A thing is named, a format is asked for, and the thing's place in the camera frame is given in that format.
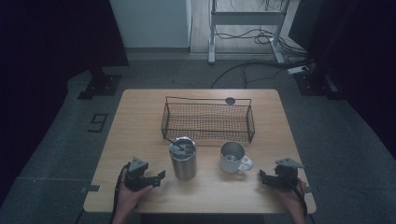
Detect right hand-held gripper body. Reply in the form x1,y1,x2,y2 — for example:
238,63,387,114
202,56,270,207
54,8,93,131
270,157,304,189

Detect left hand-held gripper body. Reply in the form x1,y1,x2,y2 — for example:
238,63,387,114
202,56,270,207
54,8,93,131
124,157,154,192

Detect steel tumbler with lid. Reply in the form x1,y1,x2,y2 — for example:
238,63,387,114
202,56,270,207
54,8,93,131
165,136,198,182

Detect black wire mesh basket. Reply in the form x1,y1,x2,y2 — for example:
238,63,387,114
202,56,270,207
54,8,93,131
160,95,257,145

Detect person's left hand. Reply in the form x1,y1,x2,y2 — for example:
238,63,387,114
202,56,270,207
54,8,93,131
117,173,154,217

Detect person's right hand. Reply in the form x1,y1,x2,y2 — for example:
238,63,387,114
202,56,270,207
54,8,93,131
276,181,308,217

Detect black stand base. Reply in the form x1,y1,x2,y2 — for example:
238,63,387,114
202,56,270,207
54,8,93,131
293,68,342,101
77,66,123,101

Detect white power strip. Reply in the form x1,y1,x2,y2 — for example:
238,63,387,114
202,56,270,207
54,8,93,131
286,64,310,76

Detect dark curtain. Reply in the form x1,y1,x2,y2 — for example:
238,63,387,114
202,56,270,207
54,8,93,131
288,0,396,150
0,0,131,200

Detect white cabinet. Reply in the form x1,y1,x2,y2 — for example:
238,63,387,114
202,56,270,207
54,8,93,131
108,0,193,53

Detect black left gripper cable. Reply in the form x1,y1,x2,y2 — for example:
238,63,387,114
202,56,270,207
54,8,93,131
109,162,131,224

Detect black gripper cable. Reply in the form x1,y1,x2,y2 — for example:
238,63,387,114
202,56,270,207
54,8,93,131
290,177,310,220
109,162,131,224

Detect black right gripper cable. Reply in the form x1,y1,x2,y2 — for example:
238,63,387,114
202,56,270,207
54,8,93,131
290,177,310,220

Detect bundle of black floor cables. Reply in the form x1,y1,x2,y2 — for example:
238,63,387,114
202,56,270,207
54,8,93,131
209,0,316,90

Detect white desk frame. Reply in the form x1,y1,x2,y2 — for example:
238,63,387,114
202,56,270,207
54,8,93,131
207,0,292,65

